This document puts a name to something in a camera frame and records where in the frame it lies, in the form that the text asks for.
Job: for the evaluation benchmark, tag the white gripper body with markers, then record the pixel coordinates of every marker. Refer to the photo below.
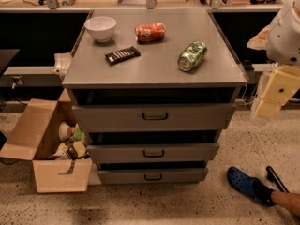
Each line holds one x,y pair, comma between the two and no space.
283,40

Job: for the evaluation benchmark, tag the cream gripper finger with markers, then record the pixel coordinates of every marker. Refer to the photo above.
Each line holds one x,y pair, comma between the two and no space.
263,111

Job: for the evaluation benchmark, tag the grey drawer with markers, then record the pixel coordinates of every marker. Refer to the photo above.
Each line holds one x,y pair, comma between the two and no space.
146,118
186,175
144,153

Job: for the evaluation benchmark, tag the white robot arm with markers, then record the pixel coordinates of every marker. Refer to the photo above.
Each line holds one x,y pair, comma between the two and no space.
281,40

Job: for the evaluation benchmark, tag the grey drawer cabinet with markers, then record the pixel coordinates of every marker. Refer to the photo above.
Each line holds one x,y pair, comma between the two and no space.
154,78

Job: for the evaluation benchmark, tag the grey bottom drawer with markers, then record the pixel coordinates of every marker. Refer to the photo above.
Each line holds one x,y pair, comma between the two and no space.
186,175

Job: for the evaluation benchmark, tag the grey top drawer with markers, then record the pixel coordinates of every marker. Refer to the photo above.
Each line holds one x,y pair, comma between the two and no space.
146,118

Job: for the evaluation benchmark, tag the open cardboard box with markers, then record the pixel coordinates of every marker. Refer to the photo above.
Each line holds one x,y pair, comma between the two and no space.
35,138

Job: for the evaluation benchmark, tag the black chair leg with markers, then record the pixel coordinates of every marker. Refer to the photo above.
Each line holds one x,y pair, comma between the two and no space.
273,177

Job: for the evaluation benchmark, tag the blue clog shoe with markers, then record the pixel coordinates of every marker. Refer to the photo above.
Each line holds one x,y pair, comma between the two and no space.
243,183

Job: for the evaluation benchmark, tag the green soda can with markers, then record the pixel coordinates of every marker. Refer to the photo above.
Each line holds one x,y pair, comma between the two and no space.
192,56

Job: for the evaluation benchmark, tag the person's bare leg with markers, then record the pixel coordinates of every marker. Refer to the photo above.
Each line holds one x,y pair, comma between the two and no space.
289,201

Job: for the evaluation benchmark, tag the red soda can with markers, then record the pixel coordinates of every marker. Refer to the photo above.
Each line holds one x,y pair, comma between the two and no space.
149,32

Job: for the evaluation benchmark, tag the black chocolate bar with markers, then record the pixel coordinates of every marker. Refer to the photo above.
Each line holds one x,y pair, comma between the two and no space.
122,55

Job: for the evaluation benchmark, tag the white bowl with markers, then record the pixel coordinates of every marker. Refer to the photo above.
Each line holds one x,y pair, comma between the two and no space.
100,28

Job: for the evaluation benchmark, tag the white cup in box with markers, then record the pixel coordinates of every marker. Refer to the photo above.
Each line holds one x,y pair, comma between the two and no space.
65,131

